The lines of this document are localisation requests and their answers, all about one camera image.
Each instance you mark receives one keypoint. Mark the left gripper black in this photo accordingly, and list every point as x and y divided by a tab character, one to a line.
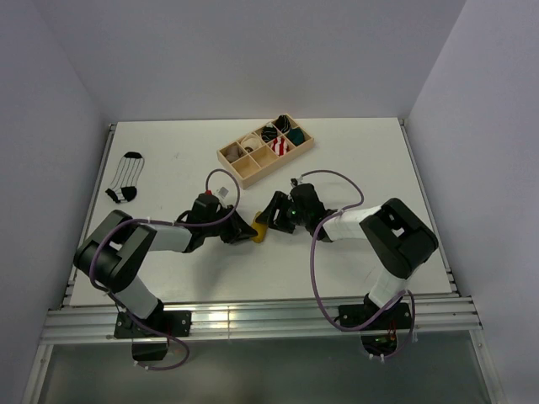
238	230

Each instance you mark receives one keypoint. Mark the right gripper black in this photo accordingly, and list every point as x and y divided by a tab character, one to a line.
267	215

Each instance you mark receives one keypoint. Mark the yellow sock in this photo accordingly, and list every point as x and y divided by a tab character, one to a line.
260	228

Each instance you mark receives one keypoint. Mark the white black striped sock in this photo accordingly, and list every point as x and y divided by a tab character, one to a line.
122	188

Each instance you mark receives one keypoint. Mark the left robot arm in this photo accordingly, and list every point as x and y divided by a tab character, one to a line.
113	254

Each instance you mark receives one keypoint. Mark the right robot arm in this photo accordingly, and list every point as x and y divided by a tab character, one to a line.
401	241

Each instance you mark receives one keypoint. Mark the wooden compartment tray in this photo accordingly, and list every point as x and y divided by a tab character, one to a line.
257	165

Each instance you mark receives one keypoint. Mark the beige rolled sock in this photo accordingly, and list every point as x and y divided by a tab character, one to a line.
233	153

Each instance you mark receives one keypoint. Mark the red white striped rolled sock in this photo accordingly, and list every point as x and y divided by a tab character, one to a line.
280	146

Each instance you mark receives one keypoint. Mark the cream rolled sock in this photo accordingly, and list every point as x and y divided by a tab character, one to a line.
251	143

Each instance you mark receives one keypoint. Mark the dark green rolled sock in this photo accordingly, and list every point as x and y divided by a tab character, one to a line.
296	136

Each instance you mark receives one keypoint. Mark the black white rolled sock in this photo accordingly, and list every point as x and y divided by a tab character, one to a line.
269	133

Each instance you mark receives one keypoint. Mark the black striped rolled sock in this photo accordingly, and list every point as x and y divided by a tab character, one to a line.
282	123

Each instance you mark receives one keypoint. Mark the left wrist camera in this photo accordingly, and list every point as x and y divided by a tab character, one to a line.
221	193

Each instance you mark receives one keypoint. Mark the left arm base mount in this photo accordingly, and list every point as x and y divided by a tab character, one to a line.
155	337

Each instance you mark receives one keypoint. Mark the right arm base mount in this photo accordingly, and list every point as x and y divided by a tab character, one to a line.
386	327

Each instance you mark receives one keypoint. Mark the aluminium frame rail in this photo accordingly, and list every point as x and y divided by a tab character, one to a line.
285	319

